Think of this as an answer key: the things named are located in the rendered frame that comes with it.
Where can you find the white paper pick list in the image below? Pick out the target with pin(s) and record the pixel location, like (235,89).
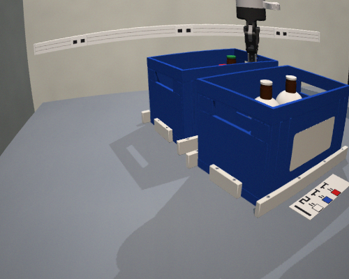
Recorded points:
(321,196)

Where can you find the green bottle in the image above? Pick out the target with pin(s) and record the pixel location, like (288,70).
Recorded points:
(231,59)

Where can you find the blue plastic crate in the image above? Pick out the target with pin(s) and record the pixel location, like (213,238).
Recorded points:
(277,144)
(173,98)

